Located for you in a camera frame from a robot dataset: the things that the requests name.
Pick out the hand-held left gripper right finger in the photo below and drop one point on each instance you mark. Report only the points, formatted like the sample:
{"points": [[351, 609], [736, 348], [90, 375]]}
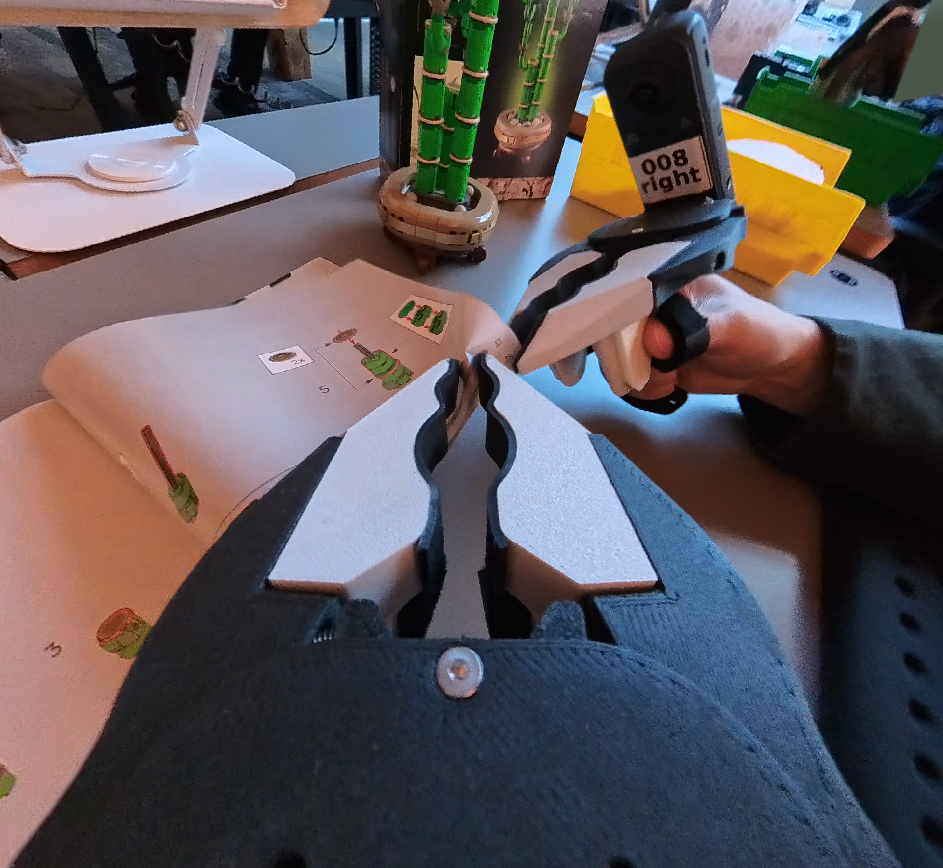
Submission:
{"points": [[574, 507]]}

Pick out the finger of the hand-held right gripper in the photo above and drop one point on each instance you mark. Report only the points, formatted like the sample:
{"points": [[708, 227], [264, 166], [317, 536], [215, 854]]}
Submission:
{"points": [[597, 308], [556, 275]]}

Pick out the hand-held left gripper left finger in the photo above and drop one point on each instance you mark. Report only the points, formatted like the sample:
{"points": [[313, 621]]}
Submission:
{"points": [[353, 507]]}

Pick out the yellow plastic bin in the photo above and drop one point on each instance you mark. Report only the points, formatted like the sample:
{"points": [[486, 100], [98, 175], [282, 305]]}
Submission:
{"points": [[781, 220]]}

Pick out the building instruction booklet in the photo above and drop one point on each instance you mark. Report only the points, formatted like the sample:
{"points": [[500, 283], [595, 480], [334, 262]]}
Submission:
{"points": [[221, 382]]}

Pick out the green brick bamboo model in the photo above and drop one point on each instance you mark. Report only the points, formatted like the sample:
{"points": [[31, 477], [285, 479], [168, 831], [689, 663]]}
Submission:
{"points": [[479, 21]]}

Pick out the person's right forearm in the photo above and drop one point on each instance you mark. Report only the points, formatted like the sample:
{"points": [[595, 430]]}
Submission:
{"points": [[869, 404]]}

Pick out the grey desk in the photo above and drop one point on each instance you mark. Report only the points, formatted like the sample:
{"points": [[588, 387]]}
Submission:
{"points": [[184, 271]]}

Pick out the white desk stand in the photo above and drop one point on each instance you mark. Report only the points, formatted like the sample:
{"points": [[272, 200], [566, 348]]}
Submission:
{"points": [[221, 176]]}

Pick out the person's right hand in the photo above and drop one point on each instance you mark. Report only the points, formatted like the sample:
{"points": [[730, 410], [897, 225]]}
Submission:
{"points": [[766, 352]]}

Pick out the green plastic bin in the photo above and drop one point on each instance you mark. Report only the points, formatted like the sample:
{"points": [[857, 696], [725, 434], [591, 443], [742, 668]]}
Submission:
{"points": [[869, 139]]}

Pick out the bamboo set box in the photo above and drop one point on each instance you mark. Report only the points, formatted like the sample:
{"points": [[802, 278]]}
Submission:
{"points": [[589, 14]]}

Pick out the white patterned box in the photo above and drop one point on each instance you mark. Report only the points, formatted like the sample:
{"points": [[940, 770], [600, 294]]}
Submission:
{"points": [[766, 6]]}

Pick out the adjoining grey table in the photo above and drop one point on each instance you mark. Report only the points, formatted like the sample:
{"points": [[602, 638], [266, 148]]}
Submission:
{"points": [[324, 131]]}

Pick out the black studded mat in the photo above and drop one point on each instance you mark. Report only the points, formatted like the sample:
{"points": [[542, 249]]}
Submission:
{"points": [[884, 662]]}

